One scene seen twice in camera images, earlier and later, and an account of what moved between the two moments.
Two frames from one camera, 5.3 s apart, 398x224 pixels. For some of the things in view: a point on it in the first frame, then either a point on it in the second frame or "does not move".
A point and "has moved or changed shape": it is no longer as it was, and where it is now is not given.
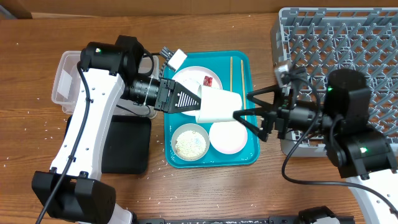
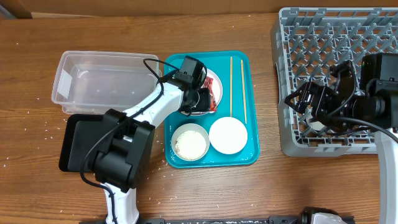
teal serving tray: (239, 70) does not move
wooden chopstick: (231, 74) does not move
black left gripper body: (148, 91) → (200, 100)
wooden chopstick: (243, 87) does not move
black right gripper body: (297, 115) → (329, 105)
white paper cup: (217, 105) has moved or changed shape
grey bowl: (189, 142) does not move
